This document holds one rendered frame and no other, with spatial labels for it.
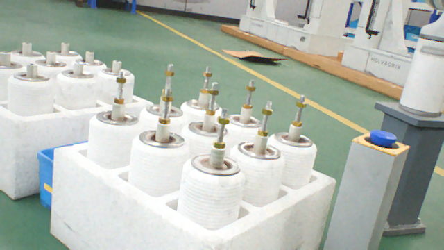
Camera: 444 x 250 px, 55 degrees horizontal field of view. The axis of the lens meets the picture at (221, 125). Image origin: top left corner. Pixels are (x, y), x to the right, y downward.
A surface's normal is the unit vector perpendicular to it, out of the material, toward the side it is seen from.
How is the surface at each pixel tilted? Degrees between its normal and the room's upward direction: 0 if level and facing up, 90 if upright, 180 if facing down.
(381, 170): 90
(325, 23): 90
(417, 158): 90
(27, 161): 90
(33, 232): 0
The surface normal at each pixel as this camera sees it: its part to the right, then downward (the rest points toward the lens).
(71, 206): -0.62, 0.14
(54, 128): 0.78, 0.30
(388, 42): -0.92, -0.04
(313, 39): 0.37, 0.33
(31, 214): 0.16, -0.94
